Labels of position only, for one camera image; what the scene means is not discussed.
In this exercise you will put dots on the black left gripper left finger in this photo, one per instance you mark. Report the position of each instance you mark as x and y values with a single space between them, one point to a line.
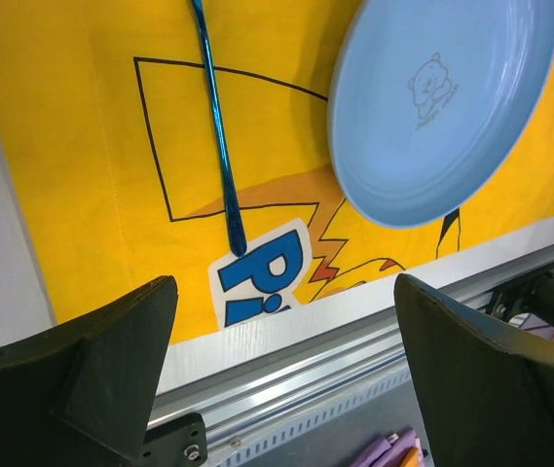
81 393

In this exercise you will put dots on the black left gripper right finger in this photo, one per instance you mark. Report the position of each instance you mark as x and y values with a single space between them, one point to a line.
484 387

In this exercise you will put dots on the blue metal fork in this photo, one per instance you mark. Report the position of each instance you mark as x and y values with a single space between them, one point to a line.
236 234

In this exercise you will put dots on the yellow printed cloth mat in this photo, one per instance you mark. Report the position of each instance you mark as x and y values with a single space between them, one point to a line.
104 122

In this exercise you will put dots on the light blue plastic plate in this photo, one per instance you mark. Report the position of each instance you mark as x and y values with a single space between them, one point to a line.
428 98

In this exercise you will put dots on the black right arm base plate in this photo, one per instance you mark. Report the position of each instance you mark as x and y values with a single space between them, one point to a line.
530 292

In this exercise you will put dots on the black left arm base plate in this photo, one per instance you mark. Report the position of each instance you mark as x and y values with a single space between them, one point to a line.
178 443

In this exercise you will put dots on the aluminium table edge rail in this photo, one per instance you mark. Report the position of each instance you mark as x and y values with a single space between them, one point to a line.
337 344

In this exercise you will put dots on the perforated metal cable tray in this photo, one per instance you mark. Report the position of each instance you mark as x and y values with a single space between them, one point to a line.
333 432

